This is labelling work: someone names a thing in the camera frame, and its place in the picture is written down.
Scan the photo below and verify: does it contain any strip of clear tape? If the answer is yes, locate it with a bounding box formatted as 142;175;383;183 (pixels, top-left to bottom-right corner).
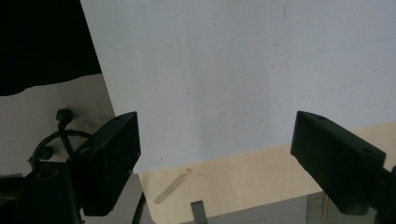
152;167;193;205

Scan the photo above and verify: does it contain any grey gridded mat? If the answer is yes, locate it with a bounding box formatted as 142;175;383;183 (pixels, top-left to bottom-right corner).
305;190;378;224

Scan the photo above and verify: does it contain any white sheet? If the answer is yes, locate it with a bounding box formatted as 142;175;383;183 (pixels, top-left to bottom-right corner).
79;0;396;175

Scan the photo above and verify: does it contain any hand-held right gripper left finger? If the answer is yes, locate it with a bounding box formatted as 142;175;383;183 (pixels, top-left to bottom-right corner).
69;111;142;217

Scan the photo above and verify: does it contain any grey metal bracket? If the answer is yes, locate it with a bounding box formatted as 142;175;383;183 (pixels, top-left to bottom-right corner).
190;200;209;224

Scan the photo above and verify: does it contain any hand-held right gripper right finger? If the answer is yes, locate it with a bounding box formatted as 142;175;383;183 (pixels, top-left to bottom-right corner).
290;110;388;216

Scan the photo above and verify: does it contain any dark curtain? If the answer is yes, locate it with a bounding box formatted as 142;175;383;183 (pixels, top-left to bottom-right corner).
0;0;103;97

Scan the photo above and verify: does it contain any black ribbed cable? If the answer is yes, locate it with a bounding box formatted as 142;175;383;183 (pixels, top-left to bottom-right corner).
131;191;148;224

